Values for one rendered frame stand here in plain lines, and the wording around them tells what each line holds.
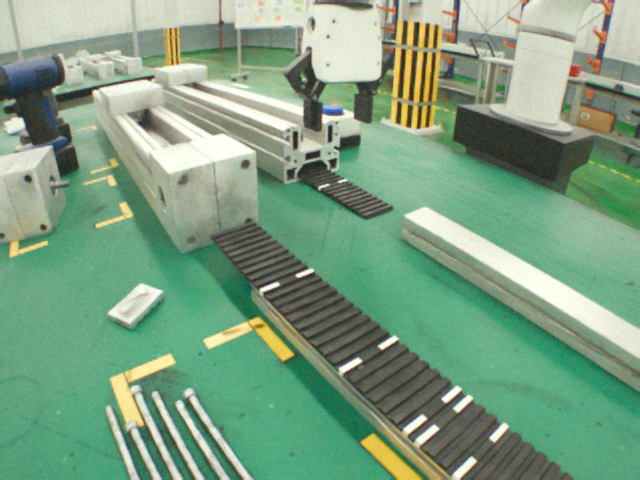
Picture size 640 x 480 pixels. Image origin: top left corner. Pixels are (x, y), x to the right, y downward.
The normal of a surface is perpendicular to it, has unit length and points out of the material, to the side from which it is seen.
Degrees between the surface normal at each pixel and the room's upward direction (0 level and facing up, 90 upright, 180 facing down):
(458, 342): 0
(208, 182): 90
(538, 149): 90
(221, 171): 90
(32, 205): 90
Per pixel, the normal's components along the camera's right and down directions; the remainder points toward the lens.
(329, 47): 0.50, 0.44
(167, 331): 0.03, -0.85
